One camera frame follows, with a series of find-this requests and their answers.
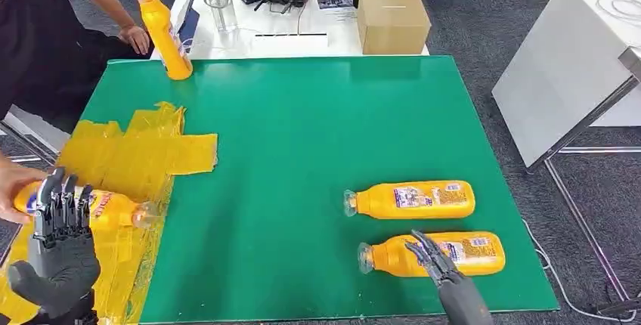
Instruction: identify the person's left hand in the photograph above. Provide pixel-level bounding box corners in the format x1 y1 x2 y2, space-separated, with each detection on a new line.
118 24 152 57

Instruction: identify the person's right hand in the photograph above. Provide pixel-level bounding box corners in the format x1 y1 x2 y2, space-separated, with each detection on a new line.
0 156 50 225

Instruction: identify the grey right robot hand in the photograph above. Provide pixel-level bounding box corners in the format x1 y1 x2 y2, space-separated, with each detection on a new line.
404 230 497 325

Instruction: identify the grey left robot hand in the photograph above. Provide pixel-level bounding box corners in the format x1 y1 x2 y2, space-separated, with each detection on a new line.
7 166 101 320

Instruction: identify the orange drink bottle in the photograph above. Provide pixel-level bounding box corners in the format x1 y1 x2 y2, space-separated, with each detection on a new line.
342 180 477 221
130 0 194 82
12 181 160 234
357 231 506 279

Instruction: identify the person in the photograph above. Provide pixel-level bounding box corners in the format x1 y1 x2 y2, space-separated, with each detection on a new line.
0 0 153 225

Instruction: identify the yellow sheet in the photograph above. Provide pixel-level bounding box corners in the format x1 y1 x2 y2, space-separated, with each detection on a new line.
0 101 219 325

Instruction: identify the black floor power strip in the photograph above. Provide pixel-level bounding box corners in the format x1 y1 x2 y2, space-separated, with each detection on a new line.
593 295 641 319

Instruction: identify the green table mat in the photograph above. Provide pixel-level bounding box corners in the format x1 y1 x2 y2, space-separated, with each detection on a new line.
79 55 560 325

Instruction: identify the white desk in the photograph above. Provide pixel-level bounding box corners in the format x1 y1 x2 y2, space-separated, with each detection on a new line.
149 0 430 60

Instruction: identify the brown cardboard box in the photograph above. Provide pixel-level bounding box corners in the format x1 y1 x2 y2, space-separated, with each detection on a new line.
356 0 432 57

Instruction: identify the white side table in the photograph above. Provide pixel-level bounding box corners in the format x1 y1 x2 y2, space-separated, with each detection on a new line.
491 0 641 308

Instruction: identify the white floor cable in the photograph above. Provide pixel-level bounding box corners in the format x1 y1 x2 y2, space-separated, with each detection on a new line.
520 218 641 323

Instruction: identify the coiled white cable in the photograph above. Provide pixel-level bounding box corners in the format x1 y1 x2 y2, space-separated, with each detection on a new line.
594 0 641 27

